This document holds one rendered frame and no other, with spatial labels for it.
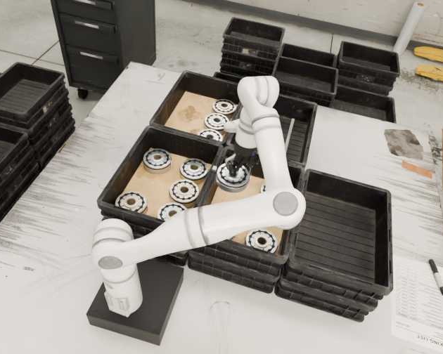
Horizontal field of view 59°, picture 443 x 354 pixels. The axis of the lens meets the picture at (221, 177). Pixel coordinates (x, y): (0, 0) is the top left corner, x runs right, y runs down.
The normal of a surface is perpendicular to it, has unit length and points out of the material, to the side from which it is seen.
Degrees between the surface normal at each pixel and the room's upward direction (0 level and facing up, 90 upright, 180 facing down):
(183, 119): 0
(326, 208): 0
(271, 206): 33
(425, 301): 0
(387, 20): 90
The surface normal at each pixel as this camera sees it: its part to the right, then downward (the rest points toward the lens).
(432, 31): -0.25, 0.70
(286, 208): -0.15, -0.15
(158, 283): 0.05, -0.70
